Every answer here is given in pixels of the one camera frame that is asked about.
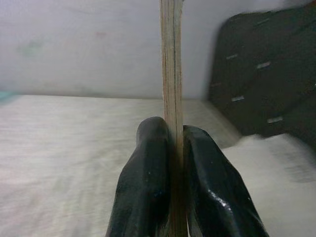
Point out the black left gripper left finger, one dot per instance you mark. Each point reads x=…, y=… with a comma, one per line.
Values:
x=143, y=185

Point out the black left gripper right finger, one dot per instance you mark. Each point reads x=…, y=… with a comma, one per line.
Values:
x=212, y=197

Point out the grey quilted mattress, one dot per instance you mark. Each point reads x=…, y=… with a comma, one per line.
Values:
x=61, y=160

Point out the colourful children's book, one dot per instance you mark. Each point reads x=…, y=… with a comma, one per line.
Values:
x=171, y=74

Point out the black tufted headboard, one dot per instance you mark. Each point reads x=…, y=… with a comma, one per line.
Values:
x=266, y=74

